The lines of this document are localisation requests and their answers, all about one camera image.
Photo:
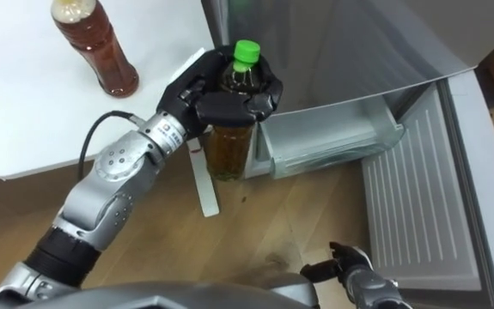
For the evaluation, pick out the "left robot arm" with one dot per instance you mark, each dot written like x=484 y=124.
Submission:
x=109 y=189

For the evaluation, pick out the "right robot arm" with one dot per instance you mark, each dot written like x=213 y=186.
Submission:
x=371 y=294

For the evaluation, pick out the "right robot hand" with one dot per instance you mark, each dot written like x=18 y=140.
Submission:
x=349 y=259

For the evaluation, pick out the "grey fridge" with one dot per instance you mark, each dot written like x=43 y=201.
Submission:
x=337 y=51

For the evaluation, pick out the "brown tea bottle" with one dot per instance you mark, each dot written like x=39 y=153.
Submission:
x=100 y=47

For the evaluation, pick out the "open grey fridge door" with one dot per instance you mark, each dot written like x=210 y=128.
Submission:
x=418 y=193

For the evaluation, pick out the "green cap tea bottle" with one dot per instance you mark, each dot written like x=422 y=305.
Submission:
x=227 y=150

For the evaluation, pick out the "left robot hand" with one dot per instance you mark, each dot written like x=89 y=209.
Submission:
x=225 y=109

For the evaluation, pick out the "robot body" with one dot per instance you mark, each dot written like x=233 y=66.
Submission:
x=165 y=298

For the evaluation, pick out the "white table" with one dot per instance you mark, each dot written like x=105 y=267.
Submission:
x=14 y=86

